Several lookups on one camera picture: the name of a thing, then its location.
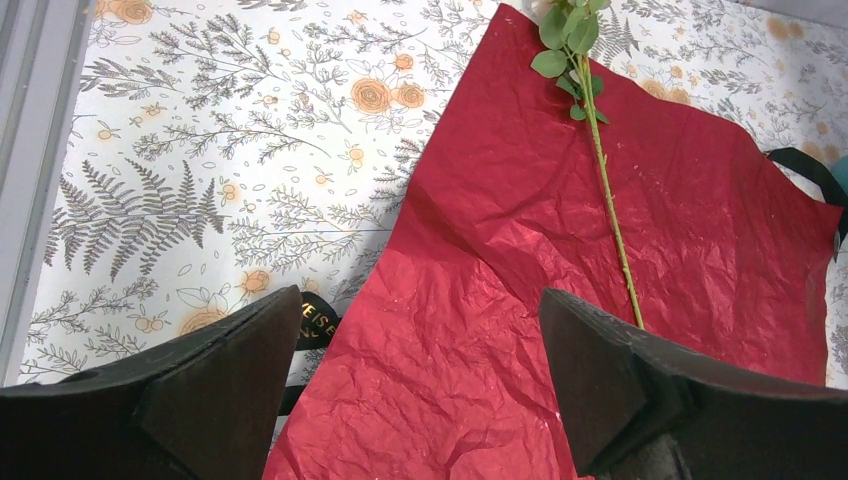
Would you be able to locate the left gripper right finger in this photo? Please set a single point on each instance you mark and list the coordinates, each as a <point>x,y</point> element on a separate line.
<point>638,406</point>

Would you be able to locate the floral patterned table mat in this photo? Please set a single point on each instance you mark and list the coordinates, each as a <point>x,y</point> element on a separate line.
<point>221,148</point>

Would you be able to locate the red and brown wrapping paper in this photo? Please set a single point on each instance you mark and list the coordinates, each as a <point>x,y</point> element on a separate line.
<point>438,370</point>

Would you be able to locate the teal cylindrical vase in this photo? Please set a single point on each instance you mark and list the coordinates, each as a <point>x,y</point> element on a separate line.
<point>839,171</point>

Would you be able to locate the black gold-lettered ribbon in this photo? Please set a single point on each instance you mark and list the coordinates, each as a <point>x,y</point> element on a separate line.
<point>320,320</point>

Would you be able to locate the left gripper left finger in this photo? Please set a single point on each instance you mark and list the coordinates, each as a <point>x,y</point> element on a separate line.
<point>201,406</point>

